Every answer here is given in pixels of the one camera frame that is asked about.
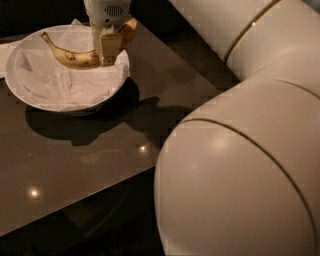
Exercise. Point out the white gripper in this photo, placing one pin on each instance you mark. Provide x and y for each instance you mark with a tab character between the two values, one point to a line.
107	13

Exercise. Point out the yellow spotted banana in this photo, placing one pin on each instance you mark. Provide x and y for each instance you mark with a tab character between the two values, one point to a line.
91	59

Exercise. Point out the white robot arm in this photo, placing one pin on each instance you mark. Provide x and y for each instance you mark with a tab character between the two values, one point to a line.
240	175

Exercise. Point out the white bowl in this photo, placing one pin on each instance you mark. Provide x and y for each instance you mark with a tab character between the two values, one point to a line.
76	38

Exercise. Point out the white paper liner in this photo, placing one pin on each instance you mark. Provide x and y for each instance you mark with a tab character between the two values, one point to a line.
38	79

